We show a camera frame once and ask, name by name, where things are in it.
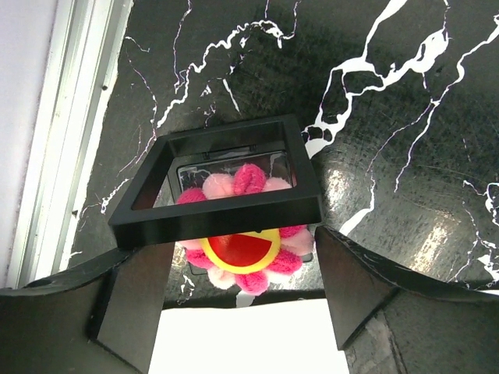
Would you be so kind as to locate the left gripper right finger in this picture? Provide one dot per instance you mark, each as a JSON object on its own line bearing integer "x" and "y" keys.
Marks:
{"x": 358, "y": 283}

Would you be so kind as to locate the white button-up shirt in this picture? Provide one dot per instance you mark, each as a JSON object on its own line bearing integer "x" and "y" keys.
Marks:
{"x": 288, "y": 337}

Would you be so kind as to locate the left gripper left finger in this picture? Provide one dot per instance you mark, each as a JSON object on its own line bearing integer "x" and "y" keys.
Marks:
{"x": 100, "y": 316}

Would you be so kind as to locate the pink flower brooch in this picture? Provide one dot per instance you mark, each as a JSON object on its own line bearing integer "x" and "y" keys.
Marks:
{"x": 252, "y": 261}

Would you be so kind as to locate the black display frame box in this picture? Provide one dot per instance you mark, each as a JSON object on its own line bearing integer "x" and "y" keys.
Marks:
{"x": 238, "y": 198}

